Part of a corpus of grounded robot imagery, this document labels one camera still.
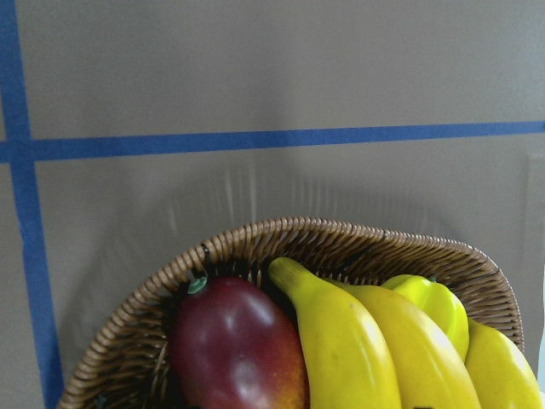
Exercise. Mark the yellow banana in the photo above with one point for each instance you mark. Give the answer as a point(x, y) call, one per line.
point(501, 375)
point(430, 372)
point(347, 359)

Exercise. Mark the brown wicker basket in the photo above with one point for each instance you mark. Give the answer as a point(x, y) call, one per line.
point(125, 365)

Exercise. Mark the red mango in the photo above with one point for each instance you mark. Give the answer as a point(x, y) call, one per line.
point(231, 346)

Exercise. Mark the green pear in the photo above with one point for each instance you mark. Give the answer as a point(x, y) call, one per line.
point(439, 303)

